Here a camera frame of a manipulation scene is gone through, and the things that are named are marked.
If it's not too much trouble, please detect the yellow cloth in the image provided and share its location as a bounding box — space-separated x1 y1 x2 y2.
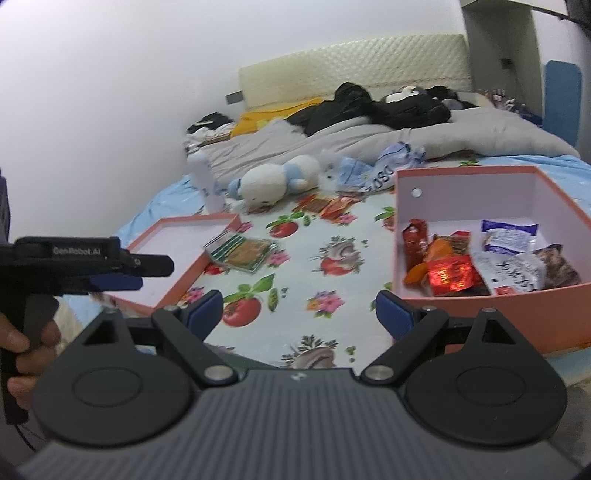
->
229 97 326 138

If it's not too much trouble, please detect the grey blanket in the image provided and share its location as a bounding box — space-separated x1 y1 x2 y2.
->
185 108 580 185

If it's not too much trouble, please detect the crumpled light blue bag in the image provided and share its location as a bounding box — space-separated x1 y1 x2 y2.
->
365 142 428 192

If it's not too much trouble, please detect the orange striped snack packet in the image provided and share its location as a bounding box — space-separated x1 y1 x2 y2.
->
302 195 333 214

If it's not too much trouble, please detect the brown red snack packet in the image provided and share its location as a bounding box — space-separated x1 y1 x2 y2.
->
450 230 472 259

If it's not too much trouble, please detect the cream padded headboard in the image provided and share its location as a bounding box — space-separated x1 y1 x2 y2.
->
238 33 474 112

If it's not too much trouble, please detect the blue white snack bag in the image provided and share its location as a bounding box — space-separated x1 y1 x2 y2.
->
480 219 540 254

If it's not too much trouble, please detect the floral bed sheet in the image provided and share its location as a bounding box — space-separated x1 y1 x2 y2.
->
62 154 591 384

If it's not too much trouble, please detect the dark red snack packet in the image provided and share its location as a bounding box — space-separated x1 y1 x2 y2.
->
402 218 430 278

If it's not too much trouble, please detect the nightstand clutter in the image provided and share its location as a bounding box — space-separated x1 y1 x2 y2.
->
478 85 543 123

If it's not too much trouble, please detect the black white clothing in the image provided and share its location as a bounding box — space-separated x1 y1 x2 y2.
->
186 112 236 148

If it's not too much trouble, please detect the white brown snack packet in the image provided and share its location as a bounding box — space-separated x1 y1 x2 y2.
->
471 244 583 296

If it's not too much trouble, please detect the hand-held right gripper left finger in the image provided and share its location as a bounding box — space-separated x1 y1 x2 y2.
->
83 290 238 386

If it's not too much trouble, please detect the white bottle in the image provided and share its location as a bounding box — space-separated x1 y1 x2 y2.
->
186 151 228 214

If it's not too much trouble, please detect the white blue plush toy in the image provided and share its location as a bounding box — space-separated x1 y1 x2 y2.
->
228 154 321 209

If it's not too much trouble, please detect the person's left hand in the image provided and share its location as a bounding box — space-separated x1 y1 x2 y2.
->
0 313 62 409

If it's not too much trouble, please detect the pink cardboard box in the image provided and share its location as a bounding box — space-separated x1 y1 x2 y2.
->
392 165 591 356

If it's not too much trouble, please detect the pink box lid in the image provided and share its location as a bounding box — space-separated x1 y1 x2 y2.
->
108 212 243 317

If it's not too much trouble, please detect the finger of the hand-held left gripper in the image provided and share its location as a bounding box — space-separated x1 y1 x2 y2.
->
90 276 144 293
117 253 175 278

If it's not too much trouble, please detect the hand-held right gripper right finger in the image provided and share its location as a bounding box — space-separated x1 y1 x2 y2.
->
361 290 515 385

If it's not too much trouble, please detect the blue padded board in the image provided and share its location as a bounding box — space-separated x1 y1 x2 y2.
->
544 60 583 151

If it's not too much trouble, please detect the green snack packet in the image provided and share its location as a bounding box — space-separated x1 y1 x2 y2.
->
203 232 279 275

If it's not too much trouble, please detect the shiny red foil packet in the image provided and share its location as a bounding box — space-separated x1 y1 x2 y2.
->
426 256 476 296

